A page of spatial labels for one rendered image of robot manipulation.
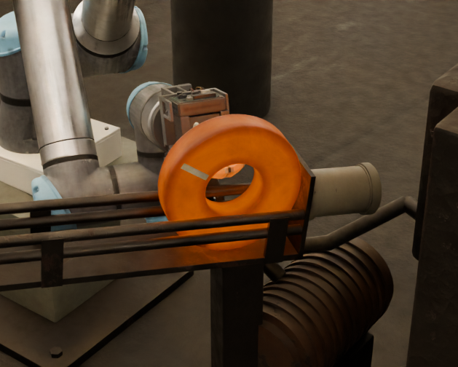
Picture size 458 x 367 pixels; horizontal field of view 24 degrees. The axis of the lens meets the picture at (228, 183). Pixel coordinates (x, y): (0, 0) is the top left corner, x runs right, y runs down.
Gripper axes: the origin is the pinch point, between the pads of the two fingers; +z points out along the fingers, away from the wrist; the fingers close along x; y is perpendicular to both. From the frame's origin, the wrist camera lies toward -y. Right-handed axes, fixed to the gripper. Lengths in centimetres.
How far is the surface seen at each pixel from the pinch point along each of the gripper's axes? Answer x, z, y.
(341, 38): 92, -187, -14
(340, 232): 16.0, -8.4, -11.9
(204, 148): -3.1, 3.6, 4.1
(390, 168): 74, -118, -37
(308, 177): 8.2, 3.2, -1.0
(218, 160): -1.6, 3.0, 2.4
